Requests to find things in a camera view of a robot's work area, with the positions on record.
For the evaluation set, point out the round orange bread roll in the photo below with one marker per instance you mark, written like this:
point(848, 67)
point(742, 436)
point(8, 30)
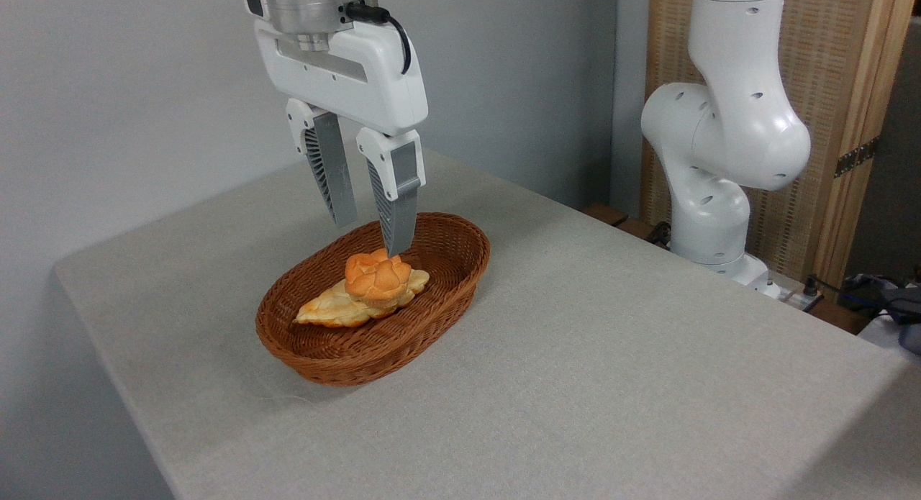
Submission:
point(378, 278)

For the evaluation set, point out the wooden woven folding screen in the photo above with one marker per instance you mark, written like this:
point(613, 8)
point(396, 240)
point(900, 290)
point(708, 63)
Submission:
point(827, 68)

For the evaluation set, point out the dark metal screen hinge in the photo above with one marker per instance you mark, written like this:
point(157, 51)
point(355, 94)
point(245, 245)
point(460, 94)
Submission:
point(855, 157)

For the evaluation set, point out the long pale bread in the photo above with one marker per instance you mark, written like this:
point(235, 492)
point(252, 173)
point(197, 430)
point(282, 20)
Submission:
point(329, 311)

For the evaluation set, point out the white power strip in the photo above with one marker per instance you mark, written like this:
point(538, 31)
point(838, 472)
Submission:
point(790, 297)

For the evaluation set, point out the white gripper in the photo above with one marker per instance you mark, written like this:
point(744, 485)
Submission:
point(360, 68)

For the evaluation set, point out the brown wicker basket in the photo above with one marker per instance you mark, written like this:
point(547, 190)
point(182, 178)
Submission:
point(360, 357)

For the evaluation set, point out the dark bag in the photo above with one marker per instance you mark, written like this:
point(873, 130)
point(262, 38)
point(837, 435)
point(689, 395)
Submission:
point(892, 302)

